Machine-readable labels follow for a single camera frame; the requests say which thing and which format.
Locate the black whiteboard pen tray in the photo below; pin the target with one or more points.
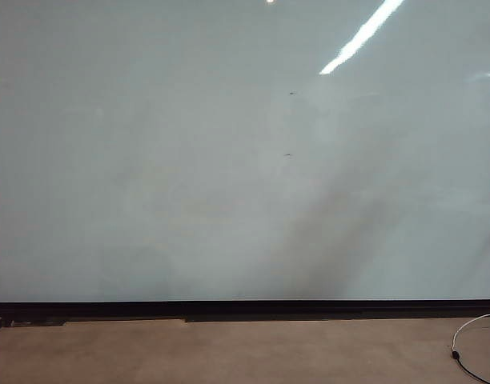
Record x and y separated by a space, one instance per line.
245 309

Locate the large white whiteboard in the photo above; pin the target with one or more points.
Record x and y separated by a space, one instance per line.
149 140

